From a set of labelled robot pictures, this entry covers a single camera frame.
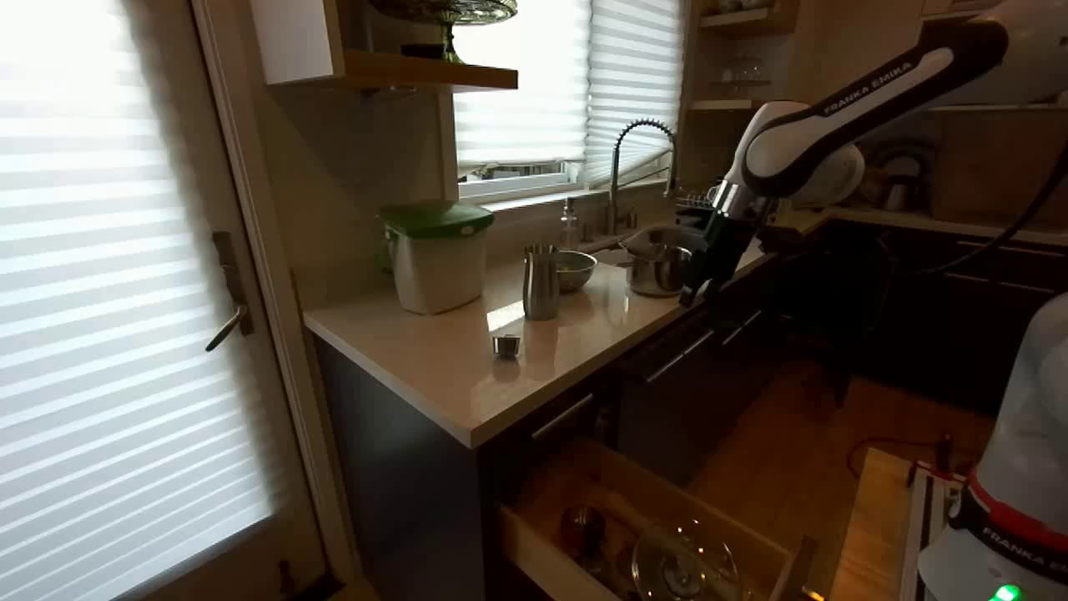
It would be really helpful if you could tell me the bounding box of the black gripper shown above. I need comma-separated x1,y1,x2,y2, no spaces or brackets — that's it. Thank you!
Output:
679,203,762,309

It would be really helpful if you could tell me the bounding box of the stainless steel pot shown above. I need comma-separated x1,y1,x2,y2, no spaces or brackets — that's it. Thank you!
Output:
623,223,700,301

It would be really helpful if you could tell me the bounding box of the glass pot lid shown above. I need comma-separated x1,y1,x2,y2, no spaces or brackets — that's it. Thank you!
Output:
629,512,749,601

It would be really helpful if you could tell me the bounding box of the dark dishwasher door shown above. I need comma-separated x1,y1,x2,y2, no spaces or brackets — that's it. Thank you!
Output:
615,298,780,487

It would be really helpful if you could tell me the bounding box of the grey round bowl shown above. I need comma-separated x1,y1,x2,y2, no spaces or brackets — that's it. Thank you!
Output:
555,246,602,298

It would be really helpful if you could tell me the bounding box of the clear soap dispenser bottle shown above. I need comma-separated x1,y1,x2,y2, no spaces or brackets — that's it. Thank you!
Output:
559,198,584,253

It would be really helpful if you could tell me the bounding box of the curved chrome faucet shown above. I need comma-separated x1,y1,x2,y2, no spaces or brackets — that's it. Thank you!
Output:
606,117,685,240

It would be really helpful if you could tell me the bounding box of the steel cylindrical cup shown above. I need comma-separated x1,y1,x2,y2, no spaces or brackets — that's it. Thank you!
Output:
520,243,565,322

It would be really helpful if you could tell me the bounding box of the open wooden drawer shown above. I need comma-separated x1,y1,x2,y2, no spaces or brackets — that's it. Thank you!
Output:
495,436,820,601

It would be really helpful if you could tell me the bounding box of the dark countertop appliance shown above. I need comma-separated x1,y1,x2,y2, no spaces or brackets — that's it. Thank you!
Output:
864,138,942,212

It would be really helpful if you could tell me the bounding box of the white bin with green lid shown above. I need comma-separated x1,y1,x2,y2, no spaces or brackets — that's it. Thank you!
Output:
378,200,496,317

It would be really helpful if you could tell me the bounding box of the wooden robot platform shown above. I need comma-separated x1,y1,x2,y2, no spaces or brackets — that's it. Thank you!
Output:
832,444,915,601

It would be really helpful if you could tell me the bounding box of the white door blind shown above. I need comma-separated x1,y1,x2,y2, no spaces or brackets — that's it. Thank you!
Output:
0,0,279,601

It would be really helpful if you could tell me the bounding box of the sink cabinet handle bar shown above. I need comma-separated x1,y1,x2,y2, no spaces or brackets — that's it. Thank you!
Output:
719,307,768,346

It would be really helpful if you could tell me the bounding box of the long dishwasher handle bar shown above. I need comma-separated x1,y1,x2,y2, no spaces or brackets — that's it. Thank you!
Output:
645,326,719,387

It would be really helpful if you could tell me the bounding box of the short drawer handle bar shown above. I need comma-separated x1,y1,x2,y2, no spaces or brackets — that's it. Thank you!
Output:
532,391,599,444

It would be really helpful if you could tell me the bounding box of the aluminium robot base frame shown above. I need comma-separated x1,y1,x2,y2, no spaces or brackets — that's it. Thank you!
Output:
899,462,965,601

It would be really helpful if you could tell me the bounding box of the wooden wall shelf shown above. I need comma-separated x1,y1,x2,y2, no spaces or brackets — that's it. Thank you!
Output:
330,48,520,94

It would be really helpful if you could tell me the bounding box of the metal door handle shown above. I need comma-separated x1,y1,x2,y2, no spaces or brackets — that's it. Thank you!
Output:
204,229,258,354

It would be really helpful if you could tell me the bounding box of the white wall cabinet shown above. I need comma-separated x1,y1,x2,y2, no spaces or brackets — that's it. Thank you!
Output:
246,0,348,90

